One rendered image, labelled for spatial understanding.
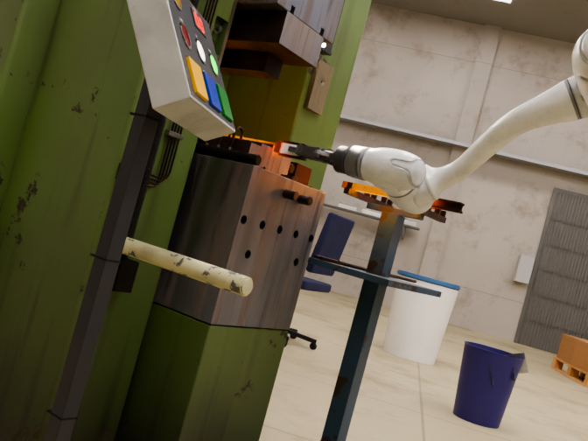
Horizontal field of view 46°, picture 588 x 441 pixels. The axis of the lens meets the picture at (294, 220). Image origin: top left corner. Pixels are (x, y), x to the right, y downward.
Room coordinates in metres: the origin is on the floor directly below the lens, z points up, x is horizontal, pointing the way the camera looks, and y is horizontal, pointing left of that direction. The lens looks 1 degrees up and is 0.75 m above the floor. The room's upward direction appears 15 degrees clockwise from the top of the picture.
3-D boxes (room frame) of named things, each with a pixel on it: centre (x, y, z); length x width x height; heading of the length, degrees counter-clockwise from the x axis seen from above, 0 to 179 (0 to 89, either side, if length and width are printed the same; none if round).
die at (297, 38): (2.11, 0.28, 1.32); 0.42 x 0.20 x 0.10; 55
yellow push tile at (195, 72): (1.37, 0.26, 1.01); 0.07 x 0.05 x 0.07; 170
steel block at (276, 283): (2.16, 0.26, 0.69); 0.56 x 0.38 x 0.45; 55
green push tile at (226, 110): (1.56, 0.23, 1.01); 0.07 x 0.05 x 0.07; 170
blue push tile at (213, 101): (1.46, 0.25, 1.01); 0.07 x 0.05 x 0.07; 170
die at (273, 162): (2.11, 0.28, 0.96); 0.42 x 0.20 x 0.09; 55
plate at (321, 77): (2.32, 0.04, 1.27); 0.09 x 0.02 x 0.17; 145
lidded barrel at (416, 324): (6.13, -1.30, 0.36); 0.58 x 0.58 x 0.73
